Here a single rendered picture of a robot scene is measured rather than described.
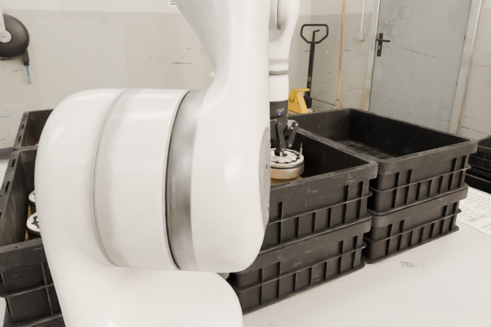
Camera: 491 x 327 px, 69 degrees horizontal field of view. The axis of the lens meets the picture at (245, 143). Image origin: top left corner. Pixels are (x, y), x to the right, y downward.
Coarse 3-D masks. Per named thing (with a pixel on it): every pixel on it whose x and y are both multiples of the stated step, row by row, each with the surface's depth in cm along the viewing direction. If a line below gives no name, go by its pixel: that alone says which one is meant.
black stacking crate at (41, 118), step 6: (30, 114) 105; (36, 114) 106; (42, 114) 107; (48, 114) 108; (30, 120) 105; (36, 120) 107; (42, 120) 107; (30, 126) 102; (36, 126) 107; (42, 126) 108; (30, 132) 99; (36, 132) 108; (24, 138) 83; (30, 138) 97; (36, 138) 108; (24, 144) 81; (30, 144) 94; (36, 144) 108
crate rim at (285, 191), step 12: (300, 132) 84; (324, 144) 76; (360, 156) 68; (360, 168) 63; (372, 168) 64; (300, 180) 58; (312, 180) 58; (324, 180) 59; (336, 180) 60; (348, 180) 62; (360, 180) 63; (276, 192) 55; (288, 192) 56; (300, 192) 57; (312, 192) 58
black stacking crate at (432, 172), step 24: (312, 120) 104; (336, 120) 108; (360, 120) 107; (384, 120) 99; (360, 144) 108; (384, 144) 100; (408, 144) 93; (432, 144) 87; (432, 168) 74; (456, 168) 78; (384, 192) 69; (408, 192) 71; (432, 192) 76
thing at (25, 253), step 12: (12, 156) 68; (12, 168) 63; (12, 180) 58; (0, 192) 54; (0, 204) 50; (0, 216) 49; (0, 228) 44; (0, 240) 42; (36, 240) 41; (0, 252) 39; (12, 252) 40; (24, 252) 40; (36, 252) 41; (0, 264) 39; (12, 264) 40; (24, 264) 41
